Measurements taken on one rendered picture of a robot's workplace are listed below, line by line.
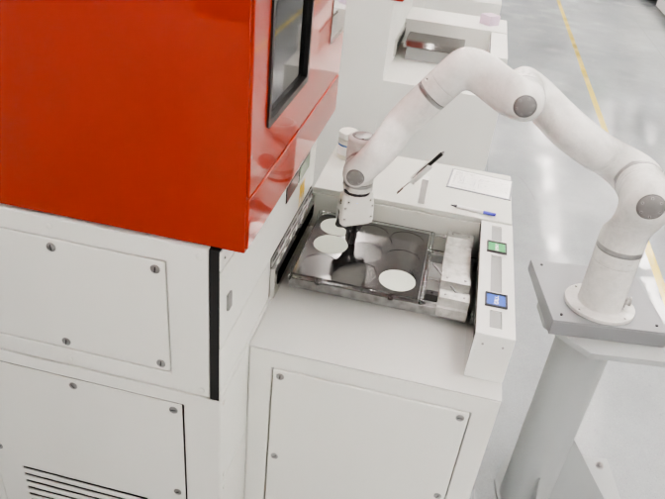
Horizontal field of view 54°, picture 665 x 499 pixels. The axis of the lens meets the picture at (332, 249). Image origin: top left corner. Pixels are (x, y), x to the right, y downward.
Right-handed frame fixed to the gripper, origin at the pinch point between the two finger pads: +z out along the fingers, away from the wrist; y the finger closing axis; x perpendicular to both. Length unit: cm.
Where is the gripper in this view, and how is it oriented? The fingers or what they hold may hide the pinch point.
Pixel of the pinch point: (350, 236)
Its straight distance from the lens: 192.1
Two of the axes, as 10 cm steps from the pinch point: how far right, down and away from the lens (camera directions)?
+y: 9.2, -1.3, 3.6
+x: -3.7, -5.3, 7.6
